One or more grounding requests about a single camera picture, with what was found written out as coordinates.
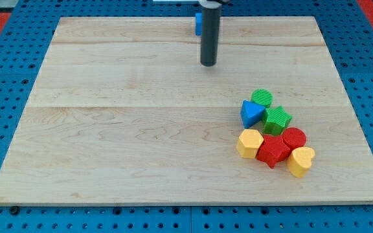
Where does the red circle block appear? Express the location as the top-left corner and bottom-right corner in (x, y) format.
(282, 128), (307, 150)

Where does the yellow hexagon block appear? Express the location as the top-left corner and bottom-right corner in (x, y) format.
(236, 129), (264, 159)

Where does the green circle block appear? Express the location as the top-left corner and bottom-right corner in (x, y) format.
(251, 89), (273, 108)

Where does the blue block behind rod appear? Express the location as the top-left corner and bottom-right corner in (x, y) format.
(195, 13), (202, 36)

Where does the blue triangle block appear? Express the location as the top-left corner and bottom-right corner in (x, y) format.
(240, 100), (266, 129)

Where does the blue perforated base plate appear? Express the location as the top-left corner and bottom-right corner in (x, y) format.
(0, 0), (373, 232)

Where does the yellow heart block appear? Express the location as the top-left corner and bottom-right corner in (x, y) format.
(286, 146), (315, 178)

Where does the green star block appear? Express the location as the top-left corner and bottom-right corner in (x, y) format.
(262, 106), (293, 136)

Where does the red star block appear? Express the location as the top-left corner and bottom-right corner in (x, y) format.
(256, 135), (291, 169)

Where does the wooden board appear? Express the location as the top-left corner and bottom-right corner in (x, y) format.
(0, 17), (373, 206)

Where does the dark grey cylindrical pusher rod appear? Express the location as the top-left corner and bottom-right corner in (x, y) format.
(199, 1), (222, 67)

